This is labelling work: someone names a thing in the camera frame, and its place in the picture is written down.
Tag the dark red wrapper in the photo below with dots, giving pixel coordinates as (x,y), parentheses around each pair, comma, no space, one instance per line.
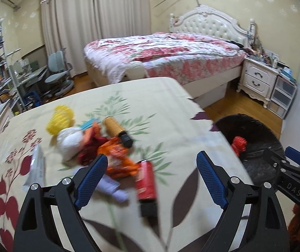
(89,149)

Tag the pink floral blanket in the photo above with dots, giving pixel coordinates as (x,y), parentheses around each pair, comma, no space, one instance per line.
(165,47)

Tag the cluster of small bottles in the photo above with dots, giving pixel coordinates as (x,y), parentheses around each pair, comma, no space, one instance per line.
(260,50)

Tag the grey desk chair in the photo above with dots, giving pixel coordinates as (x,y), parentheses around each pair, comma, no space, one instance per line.
(58,63)

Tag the white crumpled tissue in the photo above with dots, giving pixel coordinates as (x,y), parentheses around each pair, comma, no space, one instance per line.
(69,141)

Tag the blue and white box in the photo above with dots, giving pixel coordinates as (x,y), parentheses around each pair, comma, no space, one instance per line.
(89,124)

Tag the grey study desk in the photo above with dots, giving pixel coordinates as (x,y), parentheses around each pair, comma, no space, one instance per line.
(31,74)

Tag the white tufted stool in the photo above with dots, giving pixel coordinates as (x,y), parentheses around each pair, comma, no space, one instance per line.
(135,71)

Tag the black trash bin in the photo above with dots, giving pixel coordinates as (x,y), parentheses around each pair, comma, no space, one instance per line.
(254,134)

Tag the yellow foam net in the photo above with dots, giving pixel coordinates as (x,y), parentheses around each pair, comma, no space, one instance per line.
(59,120)

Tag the red foam net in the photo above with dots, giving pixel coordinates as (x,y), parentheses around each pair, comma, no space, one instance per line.
(239,144)

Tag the beige curtain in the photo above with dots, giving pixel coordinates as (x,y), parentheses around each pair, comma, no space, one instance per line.
(87,18)

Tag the red cylindrical packet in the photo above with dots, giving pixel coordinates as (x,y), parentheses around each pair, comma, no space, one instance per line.
(146,181)

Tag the white bed with tufted headboard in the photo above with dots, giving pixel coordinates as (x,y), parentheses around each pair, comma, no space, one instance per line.
(213,23)

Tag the amber bottle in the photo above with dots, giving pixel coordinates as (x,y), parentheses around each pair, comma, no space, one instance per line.
(113,126)

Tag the floral tablecloth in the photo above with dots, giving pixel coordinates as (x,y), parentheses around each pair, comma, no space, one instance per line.
(152,110)

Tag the blue storage crate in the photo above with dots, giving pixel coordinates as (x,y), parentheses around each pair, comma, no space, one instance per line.
(33,98)

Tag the clear plastic bag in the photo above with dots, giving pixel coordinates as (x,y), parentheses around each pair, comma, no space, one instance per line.
(37,168)

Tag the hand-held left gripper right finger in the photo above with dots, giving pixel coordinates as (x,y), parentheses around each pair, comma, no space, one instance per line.
(210,178)

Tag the orange snack packet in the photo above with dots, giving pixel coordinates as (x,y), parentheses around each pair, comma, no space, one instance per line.
(115,152)

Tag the pale lavender paper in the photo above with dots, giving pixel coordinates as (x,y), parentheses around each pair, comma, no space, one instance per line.
(110,187)

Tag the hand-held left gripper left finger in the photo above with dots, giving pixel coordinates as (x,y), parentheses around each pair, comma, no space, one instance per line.
(92,178)

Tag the white nightstand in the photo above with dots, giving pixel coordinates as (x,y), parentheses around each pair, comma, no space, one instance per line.
(254,76)

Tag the plastic drawer unit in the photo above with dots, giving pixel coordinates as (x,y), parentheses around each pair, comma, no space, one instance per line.
(282,94)

